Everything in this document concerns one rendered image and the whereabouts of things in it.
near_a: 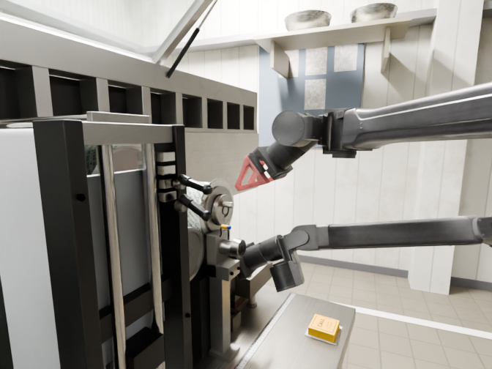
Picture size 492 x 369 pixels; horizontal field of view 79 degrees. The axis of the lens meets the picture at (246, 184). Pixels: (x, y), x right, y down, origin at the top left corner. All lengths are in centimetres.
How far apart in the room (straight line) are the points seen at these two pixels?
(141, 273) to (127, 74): 67
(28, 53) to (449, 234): 95
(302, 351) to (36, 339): 56
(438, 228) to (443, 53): 250
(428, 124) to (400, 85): 291
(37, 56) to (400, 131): 74
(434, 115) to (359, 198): 295
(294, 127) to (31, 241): 45
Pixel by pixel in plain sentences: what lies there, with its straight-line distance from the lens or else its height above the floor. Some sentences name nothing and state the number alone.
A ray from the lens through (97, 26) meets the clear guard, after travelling 93.
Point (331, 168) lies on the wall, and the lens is 326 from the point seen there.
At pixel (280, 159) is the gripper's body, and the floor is 138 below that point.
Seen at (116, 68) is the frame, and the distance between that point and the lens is 95.
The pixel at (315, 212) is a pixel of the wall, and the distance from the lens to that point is 337.
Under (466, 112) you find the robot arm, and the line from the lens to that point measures 34.
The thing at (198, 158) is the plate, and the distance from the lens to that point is 119.
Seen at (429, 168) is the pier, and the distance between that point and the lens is 305.
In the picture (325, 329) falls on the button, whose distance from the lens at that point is 89.
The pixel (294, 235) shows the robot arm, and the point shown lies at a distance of 70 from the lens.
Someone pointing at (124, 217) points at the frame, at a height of 133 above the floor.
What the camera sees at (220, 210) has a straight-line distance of 70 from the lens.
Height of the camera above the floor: 143
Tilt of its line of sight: 9 degrees down
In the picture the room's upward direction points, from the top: straight up
